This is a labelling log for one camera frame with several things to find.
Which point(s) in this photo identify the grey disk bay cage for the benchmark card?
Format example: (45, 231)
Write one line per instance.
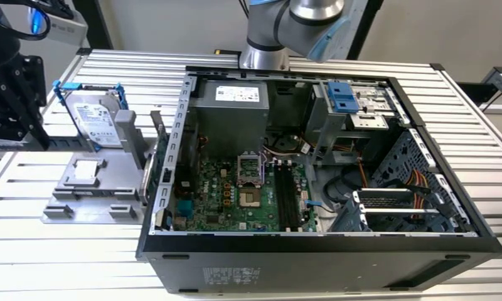
(386, 196)

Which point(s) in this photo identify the green graphics card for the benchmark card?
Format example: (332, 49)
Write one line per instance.
(160, 147)

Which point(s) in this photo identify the aluminium side table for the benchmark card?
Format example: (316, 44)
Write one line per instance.
(499, 76)

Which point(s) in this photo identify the black frame post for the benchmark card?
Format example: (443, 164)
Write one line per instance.
(98, 28)
(366, 31)

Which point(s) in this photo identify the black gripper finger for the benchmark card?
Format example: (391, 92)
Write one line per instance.
(34, 138)
(32, 81)

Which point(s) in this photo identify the thin metal locking lever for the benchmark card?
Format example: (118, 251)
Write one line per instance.
(263, 171)

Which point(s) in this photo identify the blue expansion slot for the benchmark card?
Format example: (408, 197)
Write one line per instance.
(184, 208)

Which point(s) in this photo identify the green motherboard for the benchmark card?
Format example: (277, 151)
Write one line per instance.
(251, 219)

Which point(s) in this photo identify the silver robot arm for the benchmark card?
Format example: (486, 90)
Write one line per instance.
(267, 28)

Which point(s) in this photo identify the black PC case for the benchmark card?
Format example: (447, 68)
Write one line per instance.
(275, 269)

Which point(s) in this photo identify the yellow tipped black connector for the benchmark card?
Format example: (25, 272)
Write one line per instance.
(225, 51)

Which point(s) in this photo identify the grey parts rack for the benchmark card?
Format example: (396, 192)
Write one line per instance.
(116, 178)

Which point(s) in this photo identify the CPU socket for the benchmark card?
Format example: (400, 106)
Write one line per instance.
(251, 198)

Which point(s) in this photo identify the white label tag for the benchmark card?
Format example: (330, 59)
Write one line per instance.
(303, 149)

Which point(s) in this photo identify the grey power supply unit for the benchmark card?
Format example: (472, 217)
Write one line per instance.
(229, 125)

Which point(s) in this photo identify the silver drive bay cage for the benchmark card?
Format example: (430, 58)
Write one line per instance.
(366, 122)

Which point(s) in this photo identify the silver disk in blue carrier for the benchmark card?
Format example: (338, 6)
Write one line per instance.
(93, 119)

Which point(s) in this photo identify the blue drive latch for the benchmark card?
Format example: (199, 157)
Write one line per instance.
(340, 94)

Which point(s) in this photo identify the black round fan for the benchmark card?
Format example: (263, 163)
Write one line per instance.
(285, 144)

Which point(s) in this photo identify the silver CPU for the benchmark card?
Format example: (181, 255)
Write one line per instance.
(85, 170)

